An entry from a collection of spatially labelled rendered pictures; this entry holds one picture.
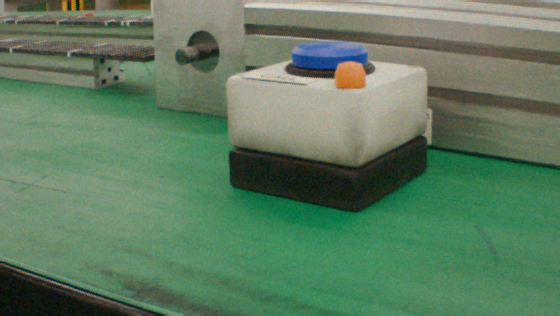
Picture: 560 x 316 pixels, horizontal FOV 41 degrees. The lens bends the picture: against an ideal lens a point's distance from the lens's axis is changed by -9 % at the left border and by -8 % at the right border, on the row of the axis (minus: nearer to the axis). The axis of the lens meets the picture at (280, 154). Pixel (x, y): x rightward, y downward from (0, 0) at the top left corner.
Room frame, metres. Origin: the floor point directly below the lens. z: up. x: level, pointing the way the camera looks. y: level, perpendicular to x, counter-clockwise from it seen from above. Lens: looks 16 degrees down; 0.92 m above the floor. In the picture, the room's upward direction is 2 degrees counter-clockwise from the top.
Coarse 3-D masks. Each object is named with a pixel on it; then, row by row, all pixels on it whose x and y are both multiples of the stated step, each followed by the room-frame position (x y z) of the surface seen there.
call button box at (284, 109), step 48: (240, 96) 0.40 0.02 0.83; (288, 96) 0.39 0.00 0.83; (336, 96) 0.37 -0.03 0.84; (384, 96) 0.38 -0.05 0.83; (240, 144) 0.40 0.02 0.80; (288, 144) 0.39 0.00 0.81; (336, 144) 0.37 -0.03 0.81; (384, 144) 0.38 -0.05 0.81; (288, 192) 0.39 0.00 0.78; (336, 192) 0.37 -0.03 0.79; (384, 192) 0.38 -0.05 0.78
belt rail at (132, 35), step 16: (0, 32) 1.12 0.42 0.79; (16, 32) 1.09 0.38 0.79; (32, 32) 1.07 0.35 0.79; (48, 32) 1.05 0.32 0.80; (64, 32) 1.02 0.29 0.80; (80, 32) 0.99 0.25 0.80; (96, 32) 0.97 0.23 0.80; (112, 32) 0.96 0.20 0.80; (128, 32) 0.94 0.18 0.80; (144, 32) 0.92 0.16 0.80
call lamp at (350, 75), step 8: (344, 64) 0.37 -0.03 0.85; (352, 64) 0.37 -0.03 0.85; (360, 64) 0.37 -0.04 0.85; (336, 72) 0.37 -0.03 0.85; (344, 72) 0.37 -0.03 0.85; (352, 72) 0.37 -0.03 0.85; (360, 72) 0.37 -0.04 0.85; (336, 80) 0.37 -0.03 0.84; (344, 80) 0.37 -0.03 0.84; (352, 80) 0.37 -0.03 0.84; (360, 80) 0.37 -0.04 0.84; (344, 88) 0.37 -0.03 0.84; (352, 88) 0.37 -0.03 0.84
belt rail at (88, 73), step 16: (0, 64) 0.80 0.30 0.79; (16, 64) 0.78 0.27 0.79; (32, 64) 0.75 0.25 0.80; (48, 64) 0.74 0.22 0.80; (64, 64) 0.72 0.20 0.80; (80, 64) 0.71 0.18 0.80; (96, 64) 0.70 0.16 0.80; (112, 64) 0.71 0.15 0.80; (32, 80) 0.75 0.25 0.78; (48, 80) 0.74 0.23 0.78; (64, 80) 0.72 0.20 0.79; (80, 80) 0.71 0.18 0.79; (96, 80) 0.70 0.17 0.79; (112, 80) 0.71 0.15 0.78
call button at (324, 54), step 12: (300, 48) 0.41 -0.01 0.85; (312, 48) 0.41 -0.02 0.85; (324, 48) 0.41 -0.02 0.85; (336, 48) 0.41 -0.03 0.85; (348, 48) 0.41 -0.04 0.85; (360, 48) 0.41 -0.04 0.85; (300, 60) 0.41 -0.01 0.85; (312, 60) 0.40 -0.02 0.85; (324, 60) 0.40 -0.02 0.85; (336, 60) 0.40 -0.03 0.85; (348, 60) 0.40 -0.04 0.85; (360, 60) 0.40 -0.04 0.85
